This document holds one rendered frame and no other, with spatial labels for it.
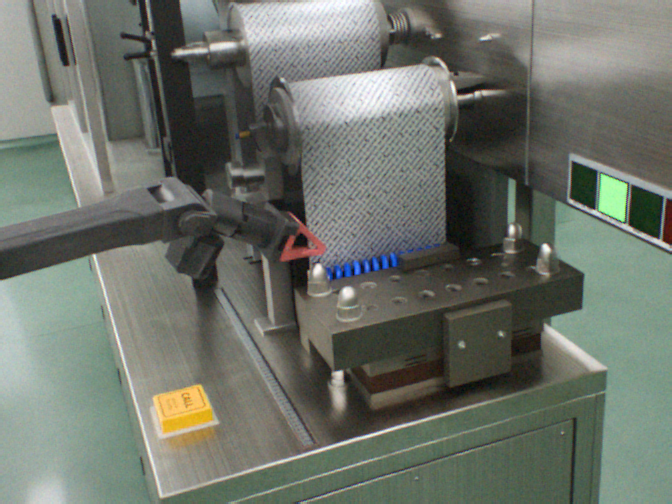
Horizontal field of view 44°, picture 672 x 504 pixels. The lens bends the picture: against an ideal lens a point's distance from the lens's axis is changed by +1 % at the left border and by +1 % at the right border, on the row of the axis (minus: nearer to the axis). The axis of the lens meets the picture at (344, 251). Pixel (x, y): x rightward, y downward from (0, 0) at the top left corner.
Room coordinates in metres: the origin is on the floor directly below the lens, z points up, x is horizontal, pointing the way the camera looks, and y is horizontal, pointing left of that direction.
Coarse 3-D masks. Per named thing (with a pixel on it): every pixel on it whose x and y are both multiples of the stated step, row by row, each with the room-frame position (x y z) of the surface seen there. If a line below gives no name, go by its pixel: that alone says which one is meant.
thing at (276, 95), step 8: (440, 80) 1.26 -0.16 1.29; (272, 96) 1.23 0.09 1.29; (280, 96) 1.19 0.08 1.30; (448, 96) 1.25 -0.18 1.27; (448, 104) 1.24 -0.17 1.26; (288, 112) 1.16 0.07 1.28; (448, 112) 1.24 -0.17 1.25; (288, 120) 1.16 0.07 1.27; (448, 120) 1.24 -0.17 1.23; (288, 128) 1.17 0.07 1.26; (288, 136) 1.17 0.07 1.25; (288, 144) 1.17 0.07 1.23; (288, 152) 1.18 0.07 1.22; (288, 160) 1.18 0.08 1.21
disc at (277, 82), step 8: (272, 80) 1.24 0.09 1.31; (280, 80) 1.20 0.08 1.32; (272, 88) 1.25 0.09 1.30; (280, 88) 1.20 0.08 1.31; (288, 88) 1.18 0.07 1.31; (288, 96) 1.17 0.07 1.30; (288, 104) 1.17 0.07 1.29; (296, 112) 1.15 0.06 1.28; (296, 120) 1.15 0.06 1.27; (296, 128) 1.15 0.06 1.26; (296, 136) 1.15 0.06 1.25; (296, 144) 1.15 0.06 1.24; (296, 152) 1.16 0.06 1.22; (296, 160) 1.16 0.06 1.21; (288, 168) 1.20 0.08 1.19; (296, 168) 1.16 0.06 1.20
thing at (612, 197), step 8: (608, 176) 0.99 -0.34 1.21; (608, 184) 0.99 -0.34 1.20; (616, 184) 0.98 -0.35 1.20; (624, 184) 0.96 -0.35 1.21; (600, 192) 1.00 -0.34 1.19; (608, 192) 0.99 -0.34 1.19; (616, 192) 0.97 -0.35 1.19; (624, 192) 0.96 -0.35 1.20; (600, 200) 1.00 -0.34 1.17; (608, 200) 0.99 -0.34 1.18; (616, 200) 0.97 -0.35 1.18; (624, 200) 0.96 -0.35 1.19; (600, 208) 1.00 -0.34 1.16; (608, 208) 0.99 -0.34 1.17; (616, 208) 0.97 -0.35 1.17; (624, 208) 0.96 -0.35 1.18; (616, 216) 0.97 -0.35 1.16; (624, 216) 0.96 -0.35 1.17
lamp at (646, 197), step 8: (632, 192) 0.95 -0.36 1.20; (640, 192) 0.93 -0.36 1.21; (648, 192) 0.92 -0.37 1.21; (632, 200) 0.95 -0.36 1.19; (640, 200) 0.93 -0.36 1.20; (648, 200) 0.92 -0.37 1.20; (656, 200) 0.91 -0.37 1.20; (632, 208) 0.95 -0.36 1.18; (640, 208) 0.93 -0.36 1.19; (648, 208) 0.92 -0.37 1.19; (656, 208) 0.91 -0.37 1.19; (632, 216) 0.94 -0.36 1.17; (640, 216) 0.93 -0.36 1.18; (648, 216) 0.92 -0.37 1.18; (656, 216) 0.91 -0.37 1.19; (632, 224) 0.94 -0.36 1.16; (640, 224) 0.93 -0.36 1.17; (648, 224) 0.92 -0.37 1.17; (656, 224) 0.90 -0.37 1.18; (648, 232) 0.92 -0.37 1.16; (656, 232) 0.90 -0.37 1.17
